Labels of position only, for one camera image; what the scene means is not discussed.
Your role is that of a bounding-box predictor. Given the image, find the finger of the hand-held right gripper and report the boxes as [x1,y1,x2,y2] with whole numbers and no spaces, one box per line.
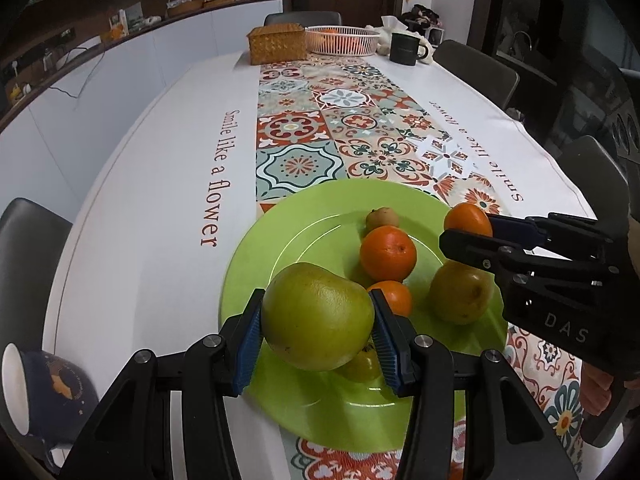
[439,228,532,286]
[487,213,551,249]

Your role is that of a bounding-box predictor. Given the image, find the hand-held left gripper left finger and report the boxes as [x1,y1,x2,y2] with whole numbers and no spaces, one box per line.
[59,287,266,480]

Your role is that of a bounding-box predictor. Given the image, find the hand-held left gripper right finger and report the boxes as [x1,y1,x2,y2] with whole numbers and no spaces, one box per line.
[369,289,581,480]

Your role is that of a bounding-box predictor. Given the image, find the small green persimmon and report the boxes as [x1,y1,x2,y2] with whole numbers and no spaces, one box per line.
[340,342,383,383]

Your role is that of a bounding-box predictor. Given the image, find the orange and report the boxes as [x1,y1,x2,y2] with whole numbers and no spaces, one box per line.
[359,225,418,283]
[367,280,414,318]
[443,202,493,241]

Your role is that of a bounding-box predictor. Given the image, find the yellow-green pear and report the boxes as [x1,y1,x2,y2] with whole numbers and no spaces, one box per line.
[429,261,496,326]

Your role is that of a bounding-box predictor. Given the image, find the large green pomelo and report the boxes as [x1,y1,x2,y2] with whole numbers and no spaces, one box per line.
[261,262,376,372]

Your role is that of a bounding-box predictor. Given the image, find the brown kiwi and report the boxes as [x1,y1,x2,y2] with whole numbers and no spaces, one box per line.
[365,207,400,233]

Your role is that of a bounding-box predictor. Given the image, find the green plate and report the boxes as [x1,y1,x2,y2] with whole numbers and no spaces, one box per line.
[219,179,510,448]

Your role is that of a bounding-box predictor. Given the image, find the person's right hand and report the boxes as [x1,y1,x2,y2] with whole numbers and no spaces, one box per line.
[580,362,614,417]

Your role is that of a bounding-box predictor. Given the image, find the dark grey chair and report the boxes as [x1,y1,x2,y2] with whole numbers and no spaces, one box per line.
[432,40,521,111]
[0,197,75,356]
[263,10,343,28]
[552,135,631,221]

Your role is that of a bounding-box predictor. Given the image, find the white tablecloth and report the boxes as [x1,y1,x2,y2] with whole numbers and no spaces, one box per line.
[42,50,601,480]

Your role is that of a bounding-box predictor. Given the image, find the patterned table runner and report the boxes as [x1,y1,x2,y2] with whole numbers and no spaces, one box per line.
[255,52,586,480]

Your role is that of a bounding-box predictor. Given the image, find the navy blue mug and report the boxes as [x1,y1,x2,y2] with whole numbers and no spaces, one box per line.
[1,342,100,476]

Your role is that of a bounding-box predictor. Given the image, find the black mug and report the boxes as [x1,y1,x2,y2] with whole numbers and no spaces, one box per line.
[390,32,430,66]

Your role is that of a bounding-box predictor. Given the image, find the dark bag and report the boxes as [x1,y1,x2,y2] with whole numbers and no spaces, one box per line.
[400,4,443,33]

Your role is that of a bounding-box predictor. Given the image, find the white plastic basket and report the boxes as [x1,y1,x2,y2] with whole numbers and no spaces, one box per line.
[304,25,381,57]

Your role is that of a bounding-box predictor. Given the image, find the woven wicker box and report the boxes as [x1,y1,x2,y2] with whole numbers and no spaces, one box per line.
[246,23,307,66]

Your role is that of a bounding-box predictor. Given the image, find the white base cabinets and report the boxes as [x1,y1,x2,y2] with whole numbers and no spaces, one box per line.
[0,0,283,221]

